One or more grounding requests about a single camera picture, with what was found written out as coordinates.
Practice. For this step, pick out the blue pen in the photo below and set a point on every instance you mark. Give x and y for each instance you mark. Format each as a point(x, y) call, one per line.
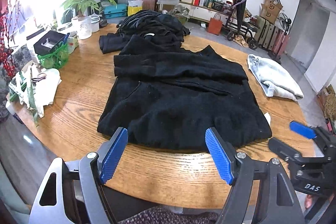
point(65, 39)

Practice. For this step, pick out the green plastic basket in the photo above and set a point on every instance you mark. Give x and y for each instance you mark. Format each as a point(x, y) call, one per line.
point(52, 61)

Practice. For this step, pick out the white enamel mug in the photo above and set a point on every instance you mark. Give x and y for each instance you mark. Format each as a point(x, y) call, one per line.
point(94, 16)
point(96, 26)

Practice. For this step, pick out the glass jar with black lid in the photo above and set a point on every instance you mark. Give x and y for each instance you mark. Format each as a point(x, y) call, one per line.
point(34, 37)

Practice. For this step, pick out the black floor fan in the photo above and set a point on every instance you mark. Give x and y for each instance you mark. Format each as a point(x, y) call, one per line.
point(284, 21)

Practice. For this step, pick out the patterned yellow bag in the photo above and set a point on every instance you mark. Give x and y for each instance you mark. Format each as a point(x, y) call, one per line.
point(330, 103)

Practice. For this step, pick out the red box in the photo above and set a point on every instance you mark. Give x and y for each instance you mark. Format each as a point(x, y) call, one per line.
point(197, 0)

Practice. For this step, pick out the person's right hand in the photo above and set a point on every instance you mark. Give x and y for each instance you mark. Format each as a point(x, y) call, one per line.
point(308, 203)

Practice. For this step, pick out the black fleece sweater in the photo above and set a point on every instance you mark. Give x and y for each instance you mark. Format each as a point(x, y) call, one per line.
point(170, 108)

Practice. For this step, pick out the person's patterned purple clothing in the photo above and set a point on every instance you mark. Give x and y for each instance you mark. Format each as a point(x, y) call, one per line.
point(170, 216)

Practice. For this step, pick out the grey patterned sofa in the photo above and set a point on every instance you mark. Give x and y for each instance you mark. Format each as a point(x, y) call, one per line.
point(21, 56)

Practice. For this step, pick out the white low cabinet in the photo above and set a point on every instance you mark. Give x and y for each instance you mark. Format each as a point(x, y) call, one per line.
point(202, 12)

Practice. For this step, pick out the turquoise suitcase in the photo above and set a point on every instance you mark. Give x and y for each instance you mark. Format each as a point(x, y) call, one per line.
point(115, 11)

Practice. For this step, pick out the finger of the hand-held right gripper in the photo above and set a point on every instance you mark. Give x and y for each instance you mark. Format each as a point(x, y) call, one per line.
point(282, 148)
point(303, 130)

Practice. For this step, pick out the yellow plastic bag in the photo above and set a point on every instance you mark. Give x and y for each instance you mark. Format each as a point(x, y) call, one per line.
point(135, 10)

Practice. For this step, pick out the white plastic bag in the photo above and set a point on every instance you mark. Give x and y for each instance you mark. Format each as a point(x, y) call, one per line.
point(47, 87)

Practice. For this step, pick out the dark green box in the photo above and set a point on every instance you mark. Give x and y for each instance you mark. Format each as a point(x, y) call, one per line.
point(211, 0)

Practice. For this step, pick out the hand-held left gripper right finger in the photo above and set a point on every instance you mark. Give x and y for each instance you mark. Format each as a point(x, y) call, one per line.
point(219, 155)

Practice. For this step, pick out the olive suitcase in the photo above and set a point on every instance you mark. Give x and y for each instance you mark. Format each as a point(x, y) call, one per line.
point(262, 31)

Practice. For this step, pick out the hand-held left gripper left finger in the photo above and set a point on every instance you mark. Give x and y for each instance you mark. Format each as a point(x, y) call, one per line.
point(114, 155)

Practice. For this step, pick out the pink ribbed suitcase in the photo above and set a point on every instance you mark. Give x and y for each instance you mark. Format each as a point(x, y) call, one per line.
point(279, 41)

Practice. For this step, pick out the dark purple umbrella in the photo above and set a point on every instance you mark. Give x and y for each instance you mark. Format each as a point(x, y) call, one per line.
point(240, 14)

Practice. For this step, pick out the black wheeled walker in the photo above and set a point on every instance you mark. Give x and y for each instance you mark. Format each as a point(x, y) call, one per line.
point(231, 36)

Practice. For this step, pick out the black clothes pile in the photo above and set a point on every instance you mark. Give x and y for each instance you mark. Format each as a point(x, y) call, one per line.
point(157, 22)

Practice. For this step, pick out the light grey folded sweater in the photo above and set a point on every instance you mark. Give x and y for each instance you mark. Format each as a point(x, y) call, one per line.
point(275, 74)

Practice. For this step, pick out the red berry branches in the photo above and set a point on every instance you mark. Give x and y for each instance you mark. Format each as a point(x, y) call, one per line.
point(5, 29)

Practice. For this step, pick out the glass jar with red label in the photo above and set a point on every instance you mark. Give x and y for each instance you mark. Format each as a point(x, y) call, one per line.
point(72, 43)

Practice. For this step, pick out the orange paper bag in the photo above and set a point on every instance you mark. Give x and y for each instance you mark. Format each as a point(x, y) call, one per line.
point(214, 26)

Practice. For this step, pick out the frosted plastic jar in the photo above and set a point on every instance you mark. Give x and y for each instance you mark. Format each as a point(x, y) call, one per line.
point(82, 28)

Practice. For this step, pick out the brown cardboard box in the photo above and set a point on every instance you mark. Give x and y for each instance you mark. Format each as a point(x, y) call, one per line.
point(269, 15)
point(273, 5)

